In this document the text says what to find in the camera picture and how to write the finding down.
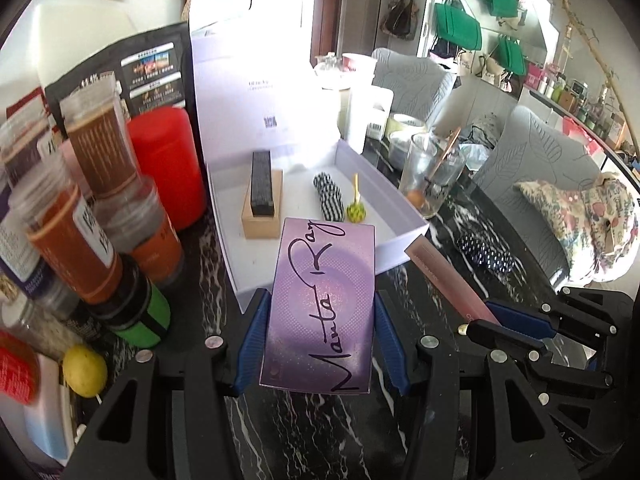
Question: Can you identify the floral cushion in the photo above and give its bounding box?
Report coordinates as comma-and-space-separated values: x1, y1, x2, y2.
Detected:
515, 172, 640, 284

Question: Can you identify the pink jar lid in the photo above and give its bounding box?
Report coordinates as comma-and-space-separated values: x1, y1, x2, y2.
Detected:
60, 139, 96, 196

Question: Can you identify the clear-lidded spice jar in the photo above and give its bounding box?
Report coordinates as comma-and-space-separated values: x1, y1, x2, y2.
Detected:
92, 177, 184, 287
9, 165, 124, 306
0, 115, 57, 183
59, 80, 142, 197

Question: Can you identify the white fridge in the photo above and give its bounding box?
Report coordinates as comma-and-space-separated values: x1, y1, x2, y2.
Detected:
187, 0, 319, 68

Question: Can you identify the gold box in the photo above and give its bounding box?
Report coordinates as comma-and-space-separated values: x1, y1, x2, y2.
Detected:
241, 169, 284, 240

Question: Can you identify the polka dot pouch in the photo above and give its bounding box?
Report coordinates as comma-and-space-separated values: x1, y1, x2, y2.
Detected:
456, 234, 516, 274

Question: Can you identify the white plastic tube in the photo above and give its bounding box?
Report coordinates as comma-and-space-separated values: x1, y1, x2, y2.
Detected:
346, 85, 394, 156

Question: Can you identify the row of shelf bottles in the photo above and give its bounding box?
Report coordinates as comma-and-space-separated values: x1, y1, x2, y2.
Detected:
522, 62, 627, 152

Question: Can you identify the purple signed box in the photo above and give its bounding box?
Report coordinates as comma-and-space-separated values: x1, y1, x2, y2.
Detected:
259, 217, 377, 395

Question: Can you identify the white lidded gift box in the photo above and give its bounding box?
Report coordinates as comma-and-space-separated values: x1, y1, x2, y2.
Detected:
189, 17, 431, 315

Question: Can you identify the white blue container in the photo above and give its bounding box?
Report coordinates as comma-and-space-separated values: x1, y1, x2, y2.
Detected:
20, 355, 77, 466

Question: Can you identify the glass teapot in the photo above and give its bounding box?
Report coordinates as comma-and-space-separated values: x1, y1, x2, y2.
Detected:
315, 51, 351, 138

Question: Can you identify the slim pink box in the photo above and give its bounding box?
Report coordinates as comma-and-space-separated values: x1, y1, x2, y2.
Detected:
404, 234, 502, 327

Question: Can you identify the brown door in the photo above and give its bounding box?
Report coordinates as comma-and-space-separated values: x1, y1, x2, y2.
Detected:
295, 0, 347, 64

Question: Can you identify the clear drinking glass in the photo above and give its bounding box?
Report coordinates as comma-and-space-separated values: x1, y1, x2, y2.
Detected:
399, 132, 467, 219

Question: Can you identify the brown handbag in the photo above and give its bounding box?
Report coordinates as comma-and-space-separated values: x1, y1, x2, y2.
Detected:
380, 0, 419, 41

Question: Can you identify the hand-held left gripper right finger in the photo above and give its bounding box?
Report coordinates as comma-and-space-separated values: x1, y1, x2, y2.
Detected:
372, 292, 581, 480

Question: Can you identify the black oat bag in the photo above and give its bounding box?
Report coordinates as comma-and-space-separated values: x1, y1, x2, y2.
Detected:
44, 22, 192, 127

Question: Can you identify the grey leaf-pattern chair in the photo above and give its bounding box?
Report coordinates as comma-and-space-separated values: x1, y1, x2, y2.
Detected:
472, 105, 607, 292
371, 47, 459, 117

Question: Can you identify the red oat bag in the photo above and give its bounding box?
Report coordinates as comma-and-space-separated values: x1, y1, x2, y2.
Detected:
5, 87, 52, 127

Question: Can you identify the steel cup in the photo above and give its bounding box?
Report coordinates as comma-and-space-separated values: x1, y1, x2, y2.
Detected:
387, 130, 417, 172

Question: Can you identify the yellow lemon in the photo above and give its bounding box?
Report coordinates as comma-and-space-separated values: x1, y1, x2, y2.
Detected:
61, 344, 109, 400

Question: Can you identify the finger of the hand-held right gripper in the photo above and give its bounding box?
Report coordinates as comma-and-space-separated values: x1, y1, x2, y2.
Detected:
459, 318, 617, 392
485, 287, 632, 339

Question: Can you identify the black white striped roll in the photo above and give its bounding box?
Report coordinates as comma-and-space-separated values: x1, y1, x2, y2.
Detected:
313, 172, 345, 222

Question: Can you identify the clear tape roll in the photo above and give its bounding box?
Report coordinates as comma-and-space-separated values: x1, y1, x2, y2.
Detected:
385, 114, 427, 137

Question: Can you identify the blue-labelled jar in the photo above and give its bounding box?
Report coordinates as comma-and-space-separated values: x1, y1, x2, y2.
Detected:
0, 220, 56, 302

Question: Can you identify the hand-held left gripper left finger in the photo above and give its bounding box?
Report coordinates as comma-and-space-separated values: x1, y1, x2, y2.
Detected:
62, 287, 273, 480

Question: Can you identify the green black jar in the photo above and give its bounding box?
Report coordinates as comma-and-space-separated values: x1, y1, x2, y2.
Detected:
90, 255, 171, 349

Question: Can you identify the green ball pick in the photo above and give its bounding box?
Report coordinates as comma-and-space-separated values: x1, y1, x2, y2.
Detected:
346, 174, 369, 225

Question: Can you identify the red packet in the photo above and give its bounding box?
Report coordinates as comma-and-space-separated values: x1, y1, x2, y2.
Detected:
0, 332, 42, 406

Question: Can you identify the red plastic canister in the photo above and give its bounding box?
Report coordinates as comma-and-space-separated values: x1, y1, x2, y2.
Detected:
126, 106, 209, 232

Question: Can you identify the glass grain jar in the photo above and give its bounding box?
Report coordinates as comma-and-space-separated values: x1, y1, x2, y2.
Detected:
0, 300, 87, 362

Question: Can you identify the narrow black box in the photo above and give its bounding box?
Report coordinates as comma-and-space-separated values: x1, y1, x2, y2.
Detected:
250, 150, 277, 217

